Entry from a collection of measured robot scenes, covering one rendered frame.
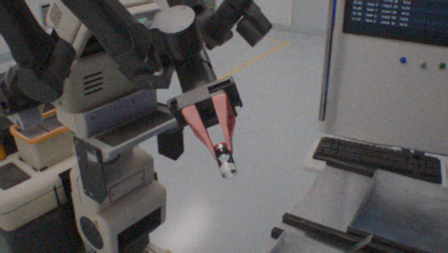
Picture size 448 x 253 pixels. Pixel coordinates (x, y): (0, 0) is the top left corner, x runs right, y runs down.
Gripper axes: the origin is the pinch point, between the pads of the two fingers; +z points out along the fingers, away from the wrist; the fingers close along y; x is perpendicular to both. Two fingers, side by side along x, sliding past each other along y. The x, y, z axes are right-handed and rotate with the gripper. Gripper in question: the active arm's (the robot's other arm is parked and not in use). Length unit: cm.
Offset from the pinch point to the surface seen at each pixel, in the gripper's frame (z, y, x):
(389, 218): 5, 28, 45
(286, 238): 4.1, 4.3, 34.7
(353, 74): -46, 44, 61
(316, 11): -397, 170, 381
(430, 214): 7, 38, 48
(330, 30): -53, 40, 45
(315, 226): 3.0, 10.9, 37.8
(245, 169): -100, -3, 195
